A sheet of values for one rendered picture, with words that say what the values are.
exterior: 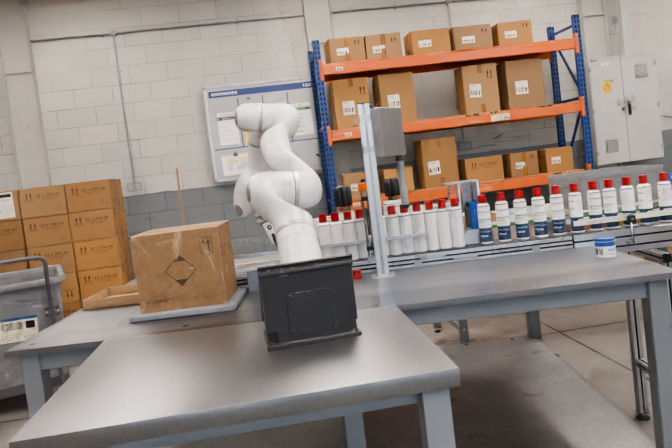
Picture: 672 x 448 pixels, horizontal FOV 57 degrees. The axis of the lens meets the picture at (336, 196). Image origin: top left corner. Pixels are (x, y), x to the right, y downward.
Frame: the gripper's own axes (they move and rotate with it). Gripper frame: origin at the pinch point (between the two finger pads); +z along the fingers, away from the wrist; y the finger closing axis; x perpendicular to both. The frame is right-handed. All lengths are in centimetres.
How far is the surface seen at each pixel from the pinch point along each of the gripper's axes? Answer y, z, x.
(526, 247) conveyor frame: -6, 42, -89
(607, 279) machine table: -65, 46, -94
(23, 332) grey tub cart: 117, -18, 182
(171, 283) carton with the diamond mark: -42, -12, 33
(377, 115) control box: -18, -32, -58
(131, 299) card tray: -13, -12, 60
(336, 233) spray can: -3.1, 2.1, -23.0
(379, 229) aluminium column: -15.8, 7.0, -39.2
